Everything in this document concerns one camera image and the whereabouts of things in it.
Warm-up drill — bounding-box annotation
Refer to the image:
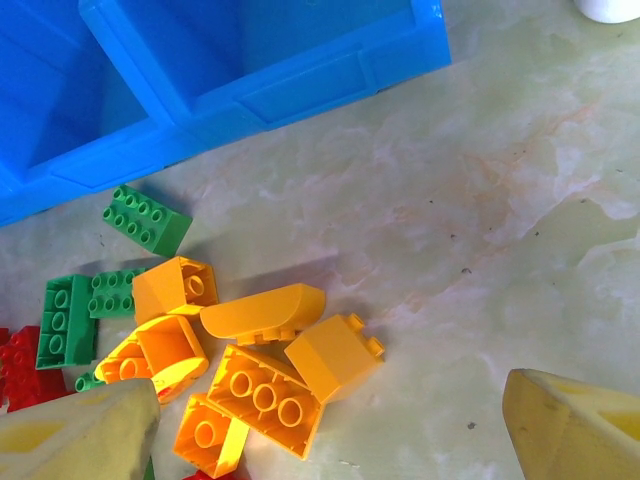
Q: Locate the orange curved lego brick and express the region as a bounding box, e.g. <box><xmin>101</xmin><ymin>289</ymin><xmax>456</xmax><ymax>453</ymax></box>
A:
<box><xmin>199</xmin><ymin>282</ymin><xmax>327</xmax><ymax>347</ymax></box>

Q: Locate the yellow arch lego brick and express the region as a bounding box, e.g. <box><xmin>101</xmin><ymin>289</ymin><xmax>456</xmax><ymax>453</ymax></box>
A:
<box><xmin>93</xmin><ymin>313</ymin><xmax>210</xmax><ymax>405</ymax></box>

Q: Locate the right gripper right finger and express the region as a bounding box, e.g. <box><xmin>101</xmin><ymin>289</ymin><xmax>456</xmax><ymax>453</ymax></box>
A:
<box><xmin>502</xmin><ymin>368</ymin><xmax>640</xmax><ymax>480</ymax></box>

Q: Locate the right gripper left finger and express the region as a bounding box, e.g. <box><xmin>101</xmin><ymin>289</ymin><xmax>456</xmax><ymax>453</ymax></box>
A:
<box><xmin>0</xmin><ymin>379</ymin><xmax>162</xmax><ymax>480</ymax></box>

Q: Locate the white storage box base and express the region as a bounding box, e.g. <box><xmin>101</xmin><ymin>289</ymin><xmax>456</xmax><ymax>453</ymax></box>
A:
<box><xmin>573</xmin><ymin>0</ymin><xmax>640</xmax><ymax>25</ymax></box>

